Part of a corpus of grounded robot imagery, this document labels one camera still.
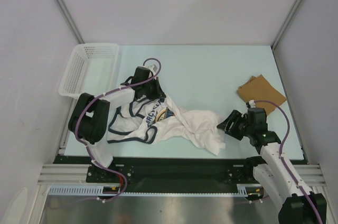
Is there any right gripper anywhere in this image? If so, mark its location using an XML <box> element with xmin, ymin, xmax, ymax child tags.
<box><xmin>216</xmin><ymin>109</ymin><xmax>254</xmax><ymax>141</ymax></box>

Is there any white tank top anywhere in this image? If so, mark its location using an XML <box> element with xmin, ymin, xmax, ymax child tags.
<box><xmin>107</xmin><ymin>96</ymin><xmax>226</xmax><ymax>156</ymax></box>

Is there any tan tank top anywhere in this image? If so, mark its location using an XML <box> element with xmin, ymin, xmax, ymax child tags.
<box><xmin>237</xmin><ymin>75</ymin><xmax>287</xmax><ymax>106</ymax></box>

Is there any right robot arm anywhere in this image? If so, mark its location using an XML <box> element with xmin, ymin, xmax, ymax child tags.
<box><xmin>217</xmin><ymin>107</ymin><xmax>327</xmax><ymax>223</ymax></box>

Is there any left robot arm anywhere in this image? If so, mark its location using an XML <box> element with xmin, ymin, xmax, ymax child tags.
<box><xmin>68</xmin><ymin>66</ymin><xmax>165</xmax><ymax>182</ymax></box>

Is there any white plastic basket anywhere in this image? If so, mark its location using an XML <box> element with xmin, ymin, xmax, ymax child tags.
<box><xmin>58</xmin><ymin>43</ymin><xmax>119</xmax><ymax>99</ymax></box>

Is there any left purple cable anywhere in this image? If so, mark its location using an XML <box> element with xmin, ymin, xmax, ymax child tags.
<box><xmin>75</xmin><ymin>58</ymin><xmax>162</xmax><ymax>204</ymax></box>

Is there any white cable duct right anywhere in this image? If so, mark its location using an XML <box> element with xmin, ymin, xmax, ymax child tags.
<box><xmin>237</xmin><ymin>184</ymin><xmax>265</xmax><ymax>197</ymax></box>

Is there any white cable duct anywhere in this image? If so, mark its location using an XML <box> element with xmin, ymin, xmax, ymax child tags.
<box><xmin>237</xmin><ymin>184</ymin><xmax>265</xmax><ymax>197</ymax></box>
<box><xmin>49</xmin><ymin>185</ymin><xmax>120</xmax><ymax>196</ymax></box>

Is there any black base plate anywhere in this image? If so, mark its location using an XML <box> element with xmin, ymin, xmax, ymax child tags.
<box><xmin>52</xmin><ymin>155</ymin><xmax>309</xmax><ymax>193</ymax></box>

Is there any white cable duct left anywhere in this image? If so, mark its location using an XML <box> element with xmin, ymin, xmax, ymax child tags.
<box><xmin>49</xmin><ymin>185</ymin><xmax>120</xmax><ymax>196</ymax></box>

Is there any right aluminium corner post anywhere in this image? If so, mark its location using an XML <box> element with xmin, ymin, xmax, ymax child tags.
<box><xmin>270</xmin><ymin>0</ymin><xmax>305</xmax><ymax>51</ymax></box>

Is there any aluminium corner post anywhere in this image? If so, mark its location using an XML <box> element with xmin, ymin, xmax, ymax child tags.
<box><xmin>54</xmin><ymin>0</ymin><xmax>85</xmax><ymax>44</ymax></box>
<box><xmin>270</xmin><ymin>0</ymin><xmax>305</xmax><ymax>51</ymax></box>

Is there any left aluminium corner post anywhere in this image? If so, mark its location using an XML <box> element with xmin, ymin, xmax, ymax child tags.
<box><xmin>54</xmin><ymin>0</ymin><xmax>85</xmax><ymax>44</ymax></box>

